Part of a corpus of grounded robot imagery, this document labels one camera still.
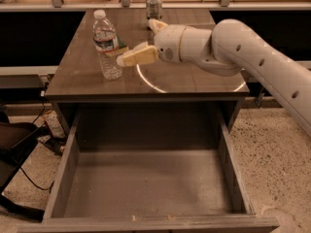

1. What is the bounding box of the clear plastic water bottle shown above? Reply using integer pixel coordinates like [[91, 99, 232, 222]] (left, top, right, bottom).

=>
[[92, 10, 122, 81]]

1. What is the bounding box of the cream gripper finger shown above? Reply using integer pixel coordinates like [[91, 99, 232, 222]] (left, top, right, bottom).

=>
[[148, 18, 167, 35], [117, 46, 158, 67]]

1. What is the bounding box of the green yellow sponge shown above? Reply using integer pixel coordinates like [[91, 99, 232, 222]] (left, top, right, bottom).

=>
[[117, 36, 129, 54]]

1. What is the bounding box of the silver soda can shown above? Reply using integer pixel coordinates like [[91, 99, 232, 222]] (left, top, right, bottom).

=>
[[146, 0, 162, 19]]

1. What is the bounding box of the open grey top drawer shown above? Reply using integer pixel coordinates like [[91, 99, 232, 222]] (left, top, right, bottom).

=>
[[18, 103, 279, 233]]

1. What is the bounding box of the black cable on floor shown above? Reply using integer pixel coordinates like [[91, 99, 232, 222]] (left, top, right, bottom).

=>
[[18, 81, 55, 192]]

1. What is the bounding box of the dark chair at left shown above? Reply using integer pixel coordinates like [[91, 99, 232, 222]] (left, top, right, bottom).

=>
[[0, 112, 44, 221]]

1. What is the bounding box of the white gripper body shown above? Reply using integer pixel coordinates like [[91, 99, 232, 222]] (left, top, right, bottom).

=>
[[154, 24, 186, 63]]

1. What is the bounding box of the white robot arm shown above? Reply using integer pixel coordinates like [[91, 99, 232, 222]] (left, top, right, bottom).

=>
[[117, 19, 311, 135]]

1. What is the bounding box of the grey drawer cabinet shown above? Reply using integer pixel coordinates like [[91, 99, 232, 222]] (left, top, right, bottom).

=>
[[45, 8, 250, 138]]

